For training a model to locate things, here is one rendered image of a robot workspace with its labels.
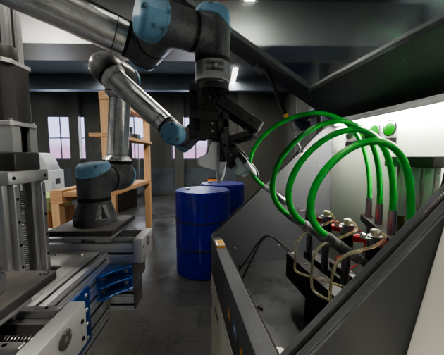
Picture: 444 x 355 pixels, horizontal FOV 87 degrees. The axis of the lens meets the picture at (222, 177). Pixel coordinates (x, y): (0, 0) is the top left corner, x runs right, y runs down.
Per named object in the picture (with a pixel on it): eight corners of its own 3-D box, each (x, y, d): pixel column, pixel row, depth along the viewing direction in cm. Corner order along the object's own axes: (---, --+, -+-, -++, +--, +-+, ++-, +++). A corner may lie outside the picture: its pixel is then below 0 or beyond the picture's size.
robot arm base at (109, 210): (63, 227, 82) (61, 200, 81) (87, 217, 97) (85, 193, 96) (106, 227, 82) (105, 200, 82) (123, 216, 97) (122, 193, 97)
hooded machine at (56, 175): (68, 203, 650) (65, 153, 638) (51, 207, 589) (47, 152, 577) (41, 202, 652) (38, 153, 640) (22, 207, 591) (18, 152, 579)
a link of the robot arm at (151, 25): (128, 52, 48) (179, 64, 54) (142, 27, 38) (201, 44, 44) (127, 12, 47) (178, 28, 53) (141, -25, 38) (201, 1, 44)
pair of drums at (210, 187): (244, 239, 362) (244, 179, 353) (243, 284, 236) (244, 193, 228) (194, 238, 370) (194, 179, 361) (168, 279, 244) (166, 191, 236)
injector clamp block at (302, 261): (285, 296, 77) (286, 251, 76) (313, 293, 79) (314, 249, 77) (364, 403, 44) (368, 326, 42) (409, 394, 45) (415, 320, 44)
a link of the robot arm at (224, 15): (185, 12, 50) (218, 25, 55) (185, 65, 51) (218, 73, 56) (201, -10, 43) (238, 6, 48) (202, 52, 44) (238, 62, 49)
